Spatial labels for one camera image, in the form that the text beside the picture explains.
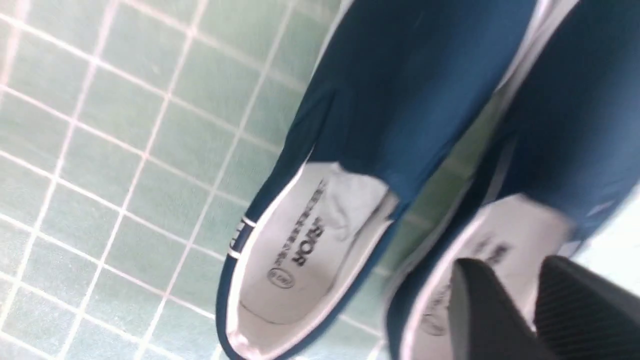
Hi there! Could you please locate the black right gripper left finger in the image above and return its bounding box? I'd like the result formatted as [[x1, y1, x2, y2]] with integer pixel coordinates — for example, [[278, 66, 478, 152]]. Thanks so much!
[[448, 258, 554, 360]]

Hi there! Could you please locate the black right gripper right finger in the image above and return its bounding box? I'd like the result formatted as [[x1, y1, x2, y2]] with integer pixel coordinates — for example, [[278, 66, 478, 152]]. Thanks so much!
[[534, 255, 640, 360]]

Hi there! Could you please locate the navy slip-on shoe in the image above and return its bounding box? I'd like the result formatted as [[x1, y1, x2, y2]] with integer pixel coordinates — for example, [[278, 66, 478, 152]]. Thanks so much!
[[385, 0, 639, 360], [215, 0, 550, 360]]

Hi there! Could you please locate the green checkered tablecloth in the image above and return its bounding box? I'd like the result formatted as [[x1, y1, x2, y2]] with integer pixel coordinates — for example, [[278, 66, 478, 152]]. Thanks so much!
[[0, 0, 506, 360]]

